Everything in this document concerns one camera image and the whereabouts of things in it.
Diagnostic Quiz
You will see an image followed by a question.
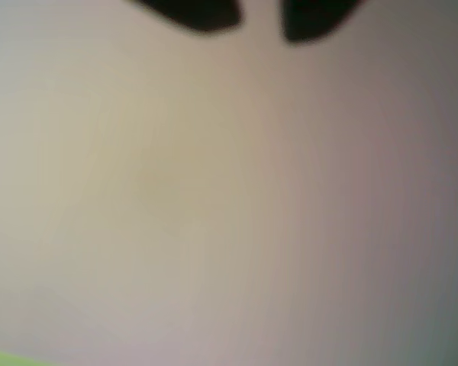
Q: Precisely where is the green paper square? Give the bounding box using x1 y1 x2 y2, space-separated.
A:
0 348 43 366

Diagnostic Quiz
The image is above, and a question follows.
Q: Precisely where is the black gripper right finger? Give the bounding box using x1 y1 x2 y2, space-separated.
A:
280 0 367 43

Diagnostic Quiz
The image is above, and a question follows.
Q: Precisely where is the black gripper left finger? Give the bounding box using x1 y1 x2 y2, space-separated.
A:
125 0 243 34

